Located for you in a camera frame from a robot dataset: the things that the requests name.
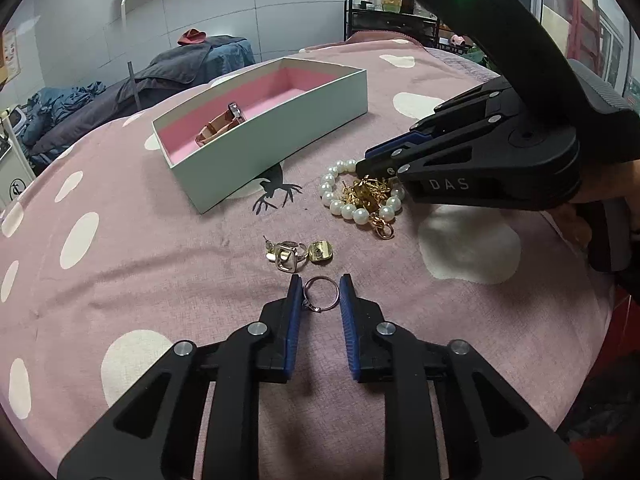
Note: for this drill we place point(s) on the crumpled blue sheets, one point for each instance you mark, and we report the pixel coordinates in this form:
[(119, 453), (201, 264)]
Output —
[(50, 106)]

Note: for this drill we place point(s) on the brown strap wristwatch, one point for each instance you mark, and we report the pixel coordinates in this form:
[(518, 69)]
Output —
[(220, 125)]

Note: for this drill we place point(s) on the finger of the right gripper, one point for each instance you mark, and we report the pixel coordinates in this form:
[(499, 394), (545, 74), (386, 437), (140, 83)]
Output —
[(386, 166), (407, 140)]

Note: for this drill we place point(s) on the blue massage bed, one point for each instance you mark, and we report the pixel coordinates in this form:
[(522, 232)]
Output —
[(150, 80)]

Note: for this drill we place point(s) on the red cloth on bed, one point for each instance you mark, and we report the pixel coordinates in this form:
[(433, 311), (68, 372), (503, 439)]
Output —
[(192, 36)]

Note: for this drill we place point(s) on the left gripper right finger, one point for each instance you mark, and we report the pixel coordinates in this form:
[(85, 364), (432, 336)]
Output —
[(448, 412)]

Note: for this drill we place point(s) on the pink polka dot bedspread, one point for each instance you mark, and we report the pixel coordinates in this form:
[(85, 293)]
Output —
[(105, 263)]

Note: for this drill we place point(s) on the black trolley rack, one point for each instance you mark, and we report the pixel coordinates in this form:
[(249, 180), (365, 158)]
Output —
[(358, 18)]

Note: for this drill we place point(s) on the gold heart earring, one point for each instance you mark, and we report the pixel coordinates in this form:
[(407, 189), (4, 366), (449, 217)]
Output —
[(320, 251)]

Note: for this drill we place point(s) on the mint box pink interior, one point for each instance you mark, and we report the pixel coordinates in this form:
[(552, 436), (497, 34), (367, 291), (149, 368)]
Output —
[(287, 104)]

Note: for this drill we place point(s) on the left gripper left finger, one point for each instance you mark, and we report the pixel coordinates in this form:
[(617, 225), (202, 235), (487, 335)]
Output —
[(152, 430)]

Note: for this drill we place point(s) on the dark grey blanket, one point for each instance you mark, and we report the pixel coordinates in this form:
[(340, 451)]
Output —
[(140, 85)]

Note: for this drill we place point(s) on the white beauty machine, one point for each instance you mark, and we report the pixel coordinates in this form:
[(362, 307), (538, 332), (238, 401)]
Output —
[(16, 172)]

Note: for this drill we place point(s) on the gold square earring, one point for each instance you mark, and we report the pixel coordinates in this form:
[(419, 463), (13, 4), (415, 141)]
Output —
[(283, 255)]

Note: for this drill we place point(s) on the right hand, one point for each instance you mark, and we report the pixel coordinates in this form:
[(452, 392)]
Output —
[(606, 183)]

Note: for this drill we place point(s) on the gold chain jewelry pile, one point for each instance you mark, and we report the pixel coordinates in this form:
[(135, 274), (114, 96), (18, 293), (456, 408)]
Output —
[(370, 203)]

